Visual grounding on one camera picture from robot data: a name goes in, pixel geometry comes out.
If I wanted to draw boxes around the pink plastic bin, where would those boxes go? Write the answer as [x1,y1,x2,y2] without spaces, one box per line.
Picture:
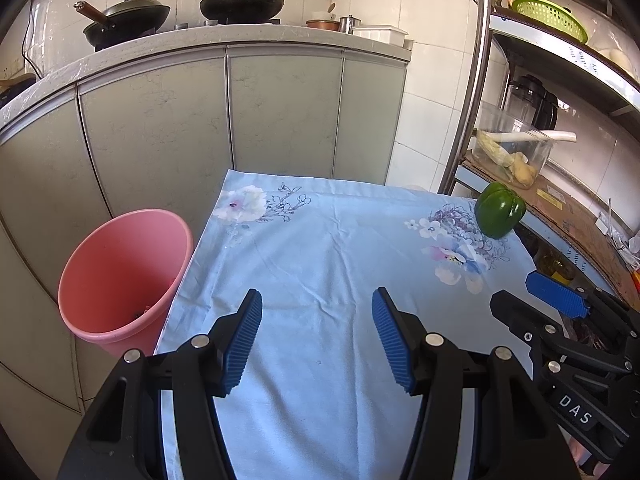
[57,208,195,358]

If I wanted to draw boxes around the green bell pepper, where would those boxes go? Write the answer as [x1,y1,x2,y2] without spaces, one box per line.
[474,182,526,240]

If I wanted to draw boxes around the gas stove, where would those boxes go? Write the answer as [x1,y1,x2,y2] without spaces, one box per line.
[92,17,281,53]

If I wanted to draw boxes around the ginger root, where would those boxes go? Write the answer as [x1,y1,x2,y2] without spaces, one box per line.
[510,152,538,186]

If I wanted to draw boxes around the grey kitchen cabinet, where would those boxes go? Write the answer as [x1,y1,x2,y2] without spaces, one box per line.
[0,25,413,416]

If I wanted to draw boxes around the white leek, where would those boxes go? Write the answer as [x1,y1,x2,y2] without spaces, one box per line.
[476,129,577,167]

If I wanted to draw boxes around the clear plastic container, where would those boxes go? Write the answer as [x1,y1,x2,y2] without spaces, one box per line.
[472,101,555,191]

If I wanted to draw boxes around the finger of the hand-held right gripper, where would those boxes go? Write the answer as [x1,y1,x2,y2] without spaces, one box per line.
[489,290,632,376]
[526,270,640,333]

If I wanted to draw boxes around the black blender jug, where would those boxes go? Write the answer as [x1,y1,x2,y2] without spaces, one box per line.
[502,75,558,133]

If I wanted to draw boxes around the black lidded wok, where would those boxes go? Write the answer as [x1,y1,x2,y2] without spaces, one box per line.
[74,0,172,52]

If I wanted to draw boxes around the blue floral tablecloth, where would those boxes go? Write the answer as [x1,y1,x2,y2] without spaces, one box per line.
[154,169,563,480]

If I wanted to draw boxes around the dark wok lid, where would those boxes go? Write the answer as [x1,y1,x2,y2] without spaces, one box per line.
[97,0,171,20]

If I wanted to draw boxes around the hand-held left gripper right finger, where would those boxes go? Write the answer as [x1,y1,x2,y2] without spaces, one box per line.
[371,286,581,480]

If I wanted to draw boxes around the black power cable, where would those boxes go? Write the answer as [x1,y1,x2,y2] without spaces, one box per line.
[20,0,43,81]

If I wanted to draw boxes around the white rectangular container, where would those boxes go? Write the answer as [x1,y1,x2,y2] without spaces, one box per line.
[352,24,410,46]

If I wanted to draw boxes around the copper pot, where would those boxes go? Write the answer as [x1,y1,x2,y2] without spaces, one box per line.
[306,2,341,31]

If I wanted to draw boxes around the black induction cooker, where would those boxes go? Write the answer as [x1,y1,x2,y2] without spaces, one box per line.
[0,72,38,108]

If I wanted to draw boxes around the person's right hand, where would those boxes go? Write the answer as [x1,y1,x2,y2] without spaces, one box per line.
[569,435,610,479]

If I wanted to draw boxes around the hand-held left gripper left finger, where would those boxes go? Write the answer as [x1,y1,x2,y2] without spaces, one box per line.
[56,288,263,480]

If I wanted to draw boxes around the metal storage rack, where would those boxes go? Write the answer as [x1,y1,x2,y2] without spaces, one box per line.
[437,0,640,311]

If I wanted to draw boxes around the green plastic basket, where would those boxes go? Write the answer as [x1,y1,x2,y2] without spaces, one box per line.
[511,0,589,43]

